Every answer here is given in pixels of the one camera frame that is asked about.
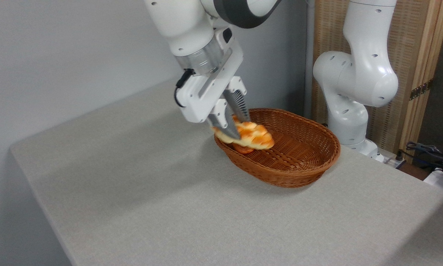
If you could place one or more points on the brass screen hinge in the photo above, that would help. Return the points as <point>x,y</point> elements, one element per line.
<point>421,89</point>

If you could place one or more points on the grey fabric tablecloth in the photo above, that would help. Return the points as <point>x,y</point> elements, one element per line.
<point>169,229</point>

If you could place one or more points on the round orange bread roll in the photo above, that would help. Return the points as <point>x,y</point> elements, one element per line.
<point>243,149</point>

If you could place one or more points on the braided golden bread loaf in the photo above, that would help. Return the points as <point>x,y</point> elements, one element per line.
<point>256,136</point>

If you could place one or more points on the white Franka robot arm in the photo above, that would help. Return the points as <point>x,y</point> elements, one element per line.
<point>362,74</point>

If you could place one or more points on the brown wicker oval basket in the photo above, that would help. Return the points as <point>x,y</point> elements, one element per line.
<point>303,159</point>

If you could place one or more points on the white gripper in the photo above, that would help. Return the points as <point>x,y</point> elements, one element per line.
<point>203,98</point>

